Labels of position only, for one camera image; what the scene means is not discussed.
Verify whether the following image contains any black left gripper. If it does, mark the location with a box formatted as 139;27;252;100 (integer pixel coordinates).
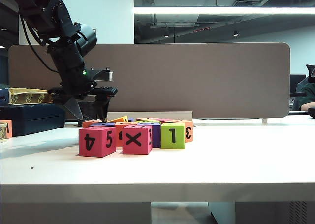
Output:
49;64;118;123

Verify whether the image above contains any pink block letter X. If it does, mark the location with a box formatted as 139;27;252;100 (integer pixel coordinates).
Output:
122;125;153;155

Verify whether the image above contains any purple block letter M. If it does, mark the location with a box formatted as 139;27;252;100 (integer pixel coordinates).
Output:
137;122;162;148

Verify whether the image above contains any black mug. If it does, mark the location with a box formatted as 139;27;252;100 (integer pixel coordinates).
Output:
78;102;103;127

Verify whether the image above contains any yellow foam block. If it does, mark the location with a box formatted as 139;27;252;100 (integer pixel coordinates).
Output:
108;115;129;123

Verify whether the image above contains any pink block digits 4 5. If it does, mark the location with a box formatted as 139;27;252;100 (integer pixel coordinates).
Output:
78;127;117;158

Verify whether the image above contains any dark blue case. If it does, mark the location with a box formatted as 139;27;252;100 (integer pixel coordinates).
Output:
0;103;66;138

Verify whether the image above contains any gold patterned flat box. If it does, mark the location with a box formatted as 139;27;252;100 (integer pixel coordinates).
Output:
8;87;54;105

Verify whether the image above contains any orange block digit 1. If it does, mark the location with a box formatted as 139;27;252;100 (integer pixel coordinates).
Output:
0;120;13;139

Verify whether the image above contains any green block digit 1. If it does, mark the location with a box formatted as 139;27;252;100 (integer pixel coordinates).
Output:
160;123;186;150

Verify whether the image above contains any blue flat box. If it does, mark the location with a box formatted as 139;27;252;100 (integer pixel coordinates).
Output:
0;88;10;105

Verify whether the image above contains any small beige patterned box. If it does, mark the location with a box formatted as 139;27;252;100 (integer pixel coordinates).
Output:
0;123;8;143

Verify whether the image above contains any orange block digit 3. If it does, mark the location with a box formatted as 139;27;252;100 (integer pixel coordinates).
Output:
172;120;194;144

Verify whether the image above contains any brown desk divider panel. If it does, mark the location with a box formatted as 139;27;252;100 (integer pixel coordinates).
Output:
8;42;290;120

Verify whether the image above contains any black monitor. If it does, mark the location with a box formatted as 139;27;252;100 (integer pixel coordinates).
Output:
289;74;307;99

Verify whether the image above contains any seated person green shirt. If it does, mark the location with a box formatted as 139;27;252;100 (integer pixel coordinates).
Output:
294;80;315;111

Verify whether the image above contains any black chair headrest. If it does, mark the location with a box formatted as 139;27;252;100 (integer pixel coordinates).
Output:
305;64;315;83

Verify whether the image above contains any wrist camera grey housing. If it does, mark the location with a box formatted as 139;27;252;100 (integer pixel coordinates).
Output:
86;67;115;83

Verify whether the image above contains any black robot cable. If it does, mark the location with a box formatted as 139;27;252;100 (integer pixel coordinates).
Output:
19;14;61;73

